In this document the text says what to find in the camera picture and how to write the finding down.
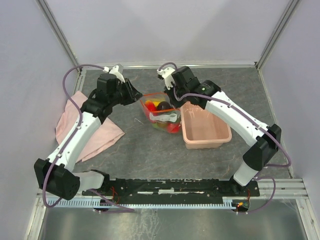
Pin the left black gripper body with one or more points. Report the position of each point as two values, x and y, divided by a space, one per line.
124 94

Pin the dark purple plum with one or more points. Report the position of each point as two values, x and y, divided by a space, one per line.
163 105

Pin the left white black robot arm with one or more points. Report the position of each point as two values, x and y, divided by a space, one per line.
55 174

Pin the green apple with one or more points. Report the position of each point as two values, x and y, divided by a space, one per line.
157 125

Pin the small red fruit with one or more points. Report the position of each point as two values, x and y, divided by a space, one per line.
150 108

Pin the pink plastic bin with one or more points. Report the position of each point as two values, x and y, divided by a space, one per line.
202 129

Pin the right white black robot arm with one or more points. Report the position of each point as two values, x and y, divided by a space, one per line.
263 140

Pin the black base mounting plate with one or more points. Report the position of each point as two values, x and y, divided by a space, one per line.
175 191

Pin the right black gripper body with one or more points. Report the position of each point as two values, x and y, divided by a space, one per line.
171 95

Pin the aluminium frame rail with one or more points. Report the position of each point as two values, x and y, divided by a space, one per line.
195 66

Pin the pink folded cloth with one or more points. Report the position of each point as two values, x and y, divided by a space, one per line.
106 135

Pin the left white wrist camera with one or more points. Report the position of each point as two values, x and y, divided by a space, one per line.
116 70

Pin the yellow lemon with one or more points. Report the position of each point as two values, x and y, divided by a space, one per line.
156 103

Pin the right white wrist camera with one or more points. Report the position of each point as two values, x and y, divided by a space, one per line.
166 75

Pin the red apple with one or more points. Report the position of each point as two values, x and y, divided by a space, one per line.
173 128

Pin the clear zip top bag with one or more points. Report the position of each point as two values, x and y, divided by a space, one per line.
165 117

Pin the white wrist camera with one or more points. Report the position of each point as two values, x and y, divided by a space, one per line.
166 75
116 70

